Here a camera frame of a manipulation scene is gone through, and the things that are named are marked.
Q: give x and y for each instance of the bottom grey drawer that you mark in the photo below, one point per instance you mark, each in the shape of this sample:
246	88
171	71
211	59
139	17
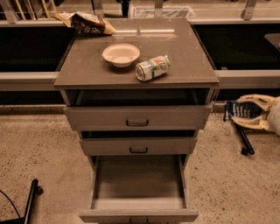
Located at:
138	190

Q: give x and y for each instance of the dark blue rxbar wrapper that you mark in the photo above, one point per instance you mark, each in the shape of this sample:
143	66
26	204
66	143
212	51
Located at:
242	110

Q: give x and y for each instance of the grey drawer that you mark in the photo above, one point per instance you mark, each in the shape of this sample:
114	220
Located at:
138	117
138	146
138	190

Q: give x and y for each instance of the black stand leg left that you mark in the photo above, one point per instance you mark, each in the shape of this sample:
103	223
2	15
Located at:
35	190

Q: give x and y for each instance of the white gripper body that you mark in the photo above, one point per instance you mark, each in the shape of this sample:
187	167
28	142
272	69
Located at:
275	115

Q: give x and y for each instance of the top grey drawer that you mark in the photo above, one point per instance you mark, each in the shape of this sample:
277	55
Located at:
138	117

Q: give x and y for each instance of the middle grey drawer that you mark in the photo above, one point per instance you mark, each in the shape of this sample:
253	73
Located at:
138	146

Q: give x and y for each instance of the white paper bowl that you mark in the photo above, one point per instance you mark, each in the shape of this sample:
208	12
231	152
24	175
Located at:
121	55

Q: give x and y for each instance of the brown chip bag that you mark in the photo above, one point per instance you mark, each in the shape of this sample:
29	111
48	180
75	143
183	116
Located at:
86	23

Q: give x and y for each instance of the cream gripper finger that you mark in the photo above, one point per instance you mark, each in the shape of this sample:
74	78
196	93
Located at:
265	102
258	123

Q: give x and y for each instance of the crushed soda can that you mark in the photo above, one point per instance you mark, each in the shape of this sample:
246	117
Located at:
152	68

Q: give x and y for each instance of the grey drawer cabinet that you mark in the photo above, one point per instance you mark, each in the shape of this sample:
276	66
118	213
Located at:
87	80

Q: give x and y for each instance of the grey metal rail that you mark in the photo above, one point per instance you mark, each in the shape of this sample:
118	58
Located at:
229	79

